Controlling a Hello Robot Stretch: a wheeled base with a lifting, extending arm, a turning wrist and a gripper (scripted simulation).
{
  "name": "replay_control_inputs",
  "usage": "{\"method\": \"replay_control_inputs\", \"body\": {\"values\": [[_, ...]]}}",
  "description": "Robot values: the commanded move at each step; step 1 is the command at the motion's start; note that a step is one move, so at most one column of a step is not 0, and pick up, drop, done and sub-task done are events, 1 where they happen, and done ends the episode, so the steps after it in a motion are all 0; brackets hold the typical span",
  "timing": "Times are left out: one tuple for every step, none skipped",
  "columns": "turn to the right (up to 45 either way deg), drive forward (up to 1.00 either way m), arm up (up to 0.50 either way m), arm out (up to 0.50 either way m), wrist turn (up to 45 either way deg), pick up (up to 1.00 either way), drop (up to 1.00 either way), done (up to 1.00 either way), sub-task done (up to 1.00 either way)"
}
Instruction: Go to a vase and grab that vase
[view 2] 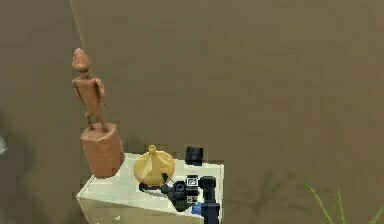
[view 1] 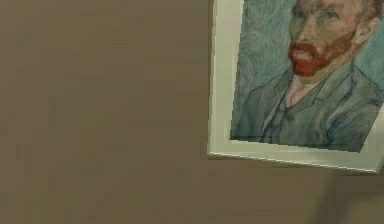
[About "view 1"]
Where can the white framed portrait painting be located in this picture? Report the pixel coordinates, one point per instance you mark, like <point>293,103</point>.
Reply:
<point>300,83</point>

